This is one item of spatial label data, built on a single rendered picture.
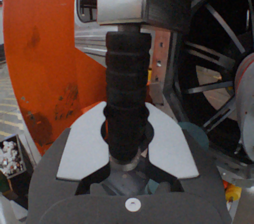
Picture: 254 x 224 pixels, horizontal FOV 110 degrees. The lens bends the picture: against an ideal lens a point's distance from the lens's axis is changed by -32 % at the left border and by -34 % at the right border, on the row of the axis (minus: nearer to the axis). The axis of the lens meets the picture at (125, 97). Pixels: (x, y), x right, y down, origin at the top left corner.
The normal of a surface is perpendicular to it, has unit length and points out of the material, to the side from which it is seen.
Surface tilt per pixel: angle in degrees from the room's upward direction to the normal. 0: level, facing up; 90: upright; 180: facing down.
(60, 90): 90
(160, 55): 90
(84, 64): 90
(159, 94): 90
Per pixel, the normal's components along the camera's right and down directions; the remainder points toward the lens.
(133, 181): 0.04, -0.88
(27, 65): 0.73, 0.35
